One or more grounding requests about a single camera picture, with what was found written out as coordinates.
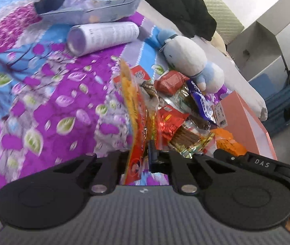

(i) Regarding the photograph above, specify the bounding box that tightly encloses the brown sticks snack packet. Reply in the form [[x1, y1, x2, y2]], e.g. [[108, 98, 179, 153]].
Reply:
[[168, 125, 215, 159]]

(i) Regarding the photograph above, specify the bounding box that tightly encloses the orange red snack packet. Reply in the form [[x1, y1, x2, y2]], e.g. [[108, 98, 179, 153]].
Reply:
[[119, 60, 157, 185]]

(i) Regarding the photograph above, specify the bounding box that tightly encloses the red label spicy strips packet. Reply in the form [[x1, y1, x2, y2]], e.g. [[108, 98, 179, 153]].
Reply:
[[113, 65, 150, 87]]

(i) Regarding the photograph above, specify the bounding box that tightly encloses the pink cardboard box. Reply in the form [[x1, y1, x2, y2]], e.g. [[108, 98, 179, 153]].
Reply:
[[212, 91, 277, 160]]

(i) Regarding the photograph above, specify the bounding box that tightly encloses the blue curtain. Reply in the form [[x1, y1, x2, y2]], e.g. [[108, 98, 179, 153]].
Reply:
[[250, 73, 290, 137]]

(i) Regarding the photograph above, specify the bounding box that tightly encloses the grey duvet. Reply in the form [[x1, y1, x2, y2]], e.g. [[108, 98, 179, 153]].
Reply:
[[137, 0, 268, 122]]

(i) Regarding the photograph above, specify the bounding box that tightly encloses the floral purple bed sheet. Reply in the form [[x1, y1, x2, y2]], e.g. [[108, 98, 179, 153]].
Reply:
[[0, 0, 175, 229]]

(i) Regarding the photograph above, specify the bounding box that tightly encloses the red gold foil packet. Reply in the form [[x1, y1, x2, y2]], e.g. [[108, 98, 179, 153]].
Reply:
[[158, 105, 190, 148]]

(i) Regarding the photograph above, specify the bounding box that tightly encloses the red foil snack packet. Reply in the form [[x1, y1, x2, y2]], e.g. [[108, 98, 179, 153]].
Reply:
[[154, 70, 189, 96]]

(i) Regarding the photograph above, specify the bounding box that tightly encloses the grey white cabinet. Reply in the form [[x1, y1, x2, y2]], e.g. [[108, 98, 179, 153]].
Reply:
[[227, 0, 290, 81]]

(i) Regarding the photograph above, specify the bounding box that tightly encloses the white blue plush toy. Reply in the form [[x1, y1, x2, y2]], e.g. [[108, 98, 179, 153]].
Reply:
[[157, 29, 225, 94]]

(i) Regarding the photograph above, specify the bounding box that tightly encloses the beige quilted headboard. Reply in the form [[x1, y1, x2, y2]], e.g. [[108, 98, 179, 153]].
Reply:
[[204, 0, 244, 45]]

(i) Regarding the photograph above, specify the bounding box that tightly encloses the white spray can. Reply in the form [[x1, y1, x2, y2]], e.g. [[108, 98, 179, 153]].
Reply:
[[66, 22, 139, 56]]

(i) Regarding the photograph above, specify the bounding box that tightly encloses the black clothing pile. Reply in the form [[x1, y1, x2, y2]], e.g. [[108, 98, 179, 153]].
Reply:
[[145, 0, 217, 41]]

